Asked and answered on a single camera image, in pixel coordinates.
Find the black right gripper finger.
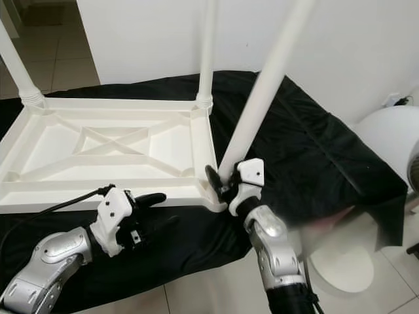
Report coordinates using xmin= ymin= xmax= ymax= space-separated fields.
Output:
xmin=204 ymin=165 xmax=227 ymax=196

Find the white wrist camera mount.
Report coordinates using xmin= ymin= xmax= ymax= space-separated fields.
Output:
xmin=90 ymin=186 xmax=138 ymax=257
xmin=229 ymin=158 xmax=266 ymax=215

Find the white plastic table leg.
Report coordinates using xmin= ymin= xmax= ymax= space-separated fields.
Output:
xmin=218 ymin=0 xmax=315 ymax=184
xmin=0 ymin=26 xmax=46 ymax=109
xmin=195 ymin=0 xmax=220 ymax=111

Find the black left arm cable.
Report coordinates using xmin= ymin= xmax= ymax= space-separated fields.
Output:
xmin=0 ymin=184 xmax=115 ymax=253

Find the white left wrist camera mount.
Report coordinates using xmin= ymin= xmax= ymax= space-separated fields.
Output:
xmin=90 ymin=186 xmax=138 ymax=257

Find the wall socket with black plug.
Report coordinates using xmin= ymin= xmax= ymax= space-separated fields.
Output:
xmin=383 ymin=92 xmax=413 ymax=108

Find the black cloth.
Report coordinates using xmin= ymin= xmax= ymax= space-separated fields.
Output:
xmin=0 ymin=69 xmax=408 ymax=314

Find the white plastic table top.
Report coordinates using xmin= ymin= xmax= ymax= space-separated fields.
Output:
xmin=0 ymin=97 xmax=227 ymax=215

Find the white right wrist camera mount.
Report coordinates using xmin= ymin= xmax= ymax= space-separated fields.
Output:
xmin=229 ymin=158 xmax=266 ymax=215

